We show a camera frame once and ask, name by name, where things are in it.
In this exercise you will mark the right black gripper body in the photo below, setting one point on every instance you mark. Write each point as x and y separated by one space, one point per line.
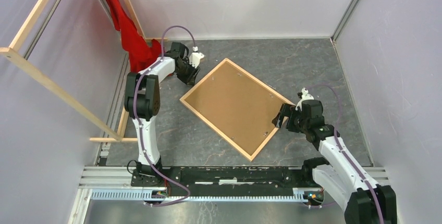
298 123

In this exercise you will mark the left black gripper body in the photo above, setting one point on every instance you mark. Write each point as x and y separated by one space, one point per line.
188 73

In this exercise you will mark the light wooden picture frame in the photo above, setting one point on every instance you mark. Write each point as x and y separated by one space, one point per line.
221 129

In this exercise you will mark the brown hardboard backing board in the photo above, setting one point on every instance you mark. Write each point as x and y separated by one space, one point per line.
234 105

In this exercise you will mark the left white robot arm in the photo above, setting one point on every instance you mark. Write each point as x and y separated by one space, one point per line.
142 100

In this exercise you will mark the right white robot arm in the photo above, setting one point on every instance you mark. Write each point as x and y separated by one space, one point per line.
361 198

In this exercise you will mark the red cloth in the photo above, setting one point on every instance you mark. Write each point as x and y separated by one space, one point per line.
141 55

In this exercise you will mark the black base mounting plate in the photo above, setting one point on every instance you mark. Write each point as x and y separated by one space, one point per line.
227 181

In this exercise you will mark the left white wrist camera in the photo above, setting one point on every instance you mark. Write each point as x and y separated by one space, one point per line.
195 57

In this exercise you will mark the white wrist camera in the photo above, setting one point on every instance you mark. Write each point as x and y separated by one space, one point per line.
304 95
195 57

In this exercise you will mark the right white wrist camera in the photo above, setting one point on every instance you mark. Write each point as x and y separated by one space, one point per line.
304 95

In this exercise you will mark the white slotted cable duct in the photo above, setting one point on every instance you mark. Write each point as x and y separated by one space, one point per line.
152 196

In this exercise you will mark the large wooden rack frame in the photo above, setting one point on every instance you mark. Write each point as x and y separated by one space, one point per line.
81 52

